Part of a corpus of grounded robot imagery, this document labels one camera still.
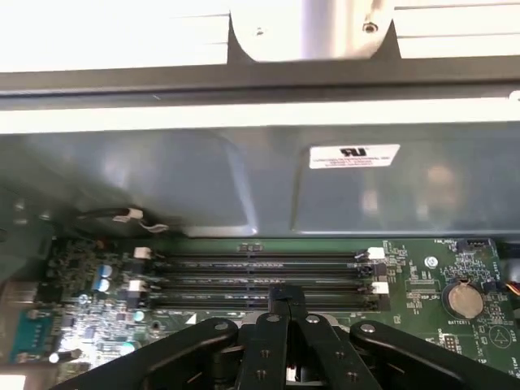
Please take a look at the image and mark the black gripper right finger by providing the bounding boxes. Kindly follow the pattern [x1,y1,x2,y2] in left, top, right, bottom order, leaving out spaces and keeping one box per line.
[288,286,520,390]

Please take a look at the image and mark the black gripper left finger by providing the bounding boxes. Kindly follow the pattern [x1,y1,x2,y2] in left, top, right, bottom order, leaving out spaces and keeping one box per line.
[52,286,292,390]

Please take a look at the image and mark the RAM slot black clips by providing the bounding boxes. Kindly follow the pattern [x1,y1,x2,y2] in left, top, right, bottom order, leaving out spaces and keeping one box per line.
[149,260,387,276]
[146,292,385,312]

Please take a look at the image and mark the RAM slot white clips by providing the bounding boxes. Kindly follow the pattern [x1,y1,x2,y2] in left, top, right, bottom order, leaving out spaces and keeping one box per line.
[133,245,386,262]
[126,275,390,296]

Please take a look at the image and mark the green motherboard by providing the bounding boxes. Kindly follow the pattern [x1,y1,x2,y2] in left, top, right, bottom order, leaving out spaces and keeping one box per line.
[36,237,509,390]

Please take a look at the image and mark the silver coin battery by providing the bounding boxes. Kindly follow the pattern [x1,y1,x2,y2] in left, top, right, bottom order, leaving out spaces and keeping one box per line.
[442,279,487,322]

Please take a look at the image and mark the white case sticker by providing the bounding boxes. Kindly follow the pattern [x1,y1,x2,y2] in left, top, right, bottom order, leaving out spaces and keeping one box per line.
[308,143,401,170]

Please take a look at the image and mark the teal rear port connector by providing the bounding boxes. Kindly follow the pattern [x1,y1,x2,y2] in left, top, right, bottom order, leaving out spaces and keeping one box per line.
[7,308,62,366]

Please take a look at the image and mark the black wire white connector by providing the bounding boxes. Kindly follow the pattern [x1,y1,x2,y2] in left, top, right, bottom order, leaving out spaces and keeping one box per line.
[75,206,170,233]

